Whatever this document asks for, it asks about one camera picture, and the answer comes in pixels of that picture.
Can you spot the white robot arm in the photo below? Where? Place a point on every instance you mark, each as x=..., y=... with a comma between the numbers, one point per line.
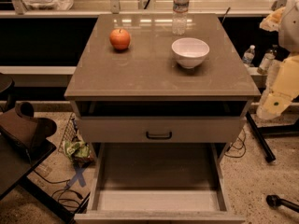
x=282, y=83

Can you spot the grey drawer cabinet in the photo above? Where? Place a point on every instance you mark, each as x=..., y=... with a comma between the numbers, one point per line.
x=145, y=80

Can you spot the grey middle drawer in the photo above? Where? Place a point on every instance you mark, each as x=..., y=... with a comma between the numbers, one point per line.
x=184, y=130

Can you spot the grey open bottom drawer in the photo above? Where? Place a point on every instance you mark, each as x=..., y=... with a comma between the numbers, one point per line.
x=158, y=184

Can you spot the white bowl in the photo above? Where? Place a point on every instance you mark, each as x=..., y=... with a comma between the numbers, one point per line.
x=190, y=52

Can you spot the red apple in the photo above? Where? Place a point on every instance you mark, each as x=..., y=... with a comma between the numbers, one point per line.
x=119, y=39

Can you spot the green snack bag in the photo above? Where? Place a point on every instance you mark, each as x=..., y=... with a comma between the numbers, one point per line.
x=77, y=151

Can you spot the blue tape cross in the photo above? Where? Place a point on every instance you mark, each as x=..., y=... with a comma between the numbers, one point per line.
x=78, y=177

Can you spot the clear water bottle on cabinet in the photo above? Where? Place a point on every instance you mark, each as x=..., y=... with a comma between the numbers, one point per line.
x=180, y=12

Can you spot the small water bottle white label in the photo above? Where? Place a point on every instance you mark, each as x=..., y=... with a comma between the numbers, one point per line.
x=248, y=56

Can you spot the black stand leg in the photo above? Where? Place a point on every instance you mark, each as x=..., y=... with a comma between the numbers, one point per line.
x=261, y=133

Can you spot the small bottle with green liquid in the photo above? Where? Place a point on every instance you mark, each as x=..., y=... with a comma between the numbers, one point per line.
x=267, y=60

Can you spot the black chair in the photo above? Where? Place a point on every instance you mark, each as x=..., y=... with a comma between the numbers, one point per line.
x=24, y=145

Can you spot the black caster leg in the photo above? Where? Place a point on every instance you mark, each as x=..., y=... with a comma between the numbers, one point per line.
x=275, y=201

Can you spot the black drawer handle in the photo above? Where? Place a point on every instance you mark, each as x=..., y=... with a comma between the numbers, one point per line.
x=159, y=136

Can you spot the wire basket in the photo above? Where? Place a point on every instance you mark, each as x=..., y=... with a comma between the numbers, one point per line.
x=70, y=131

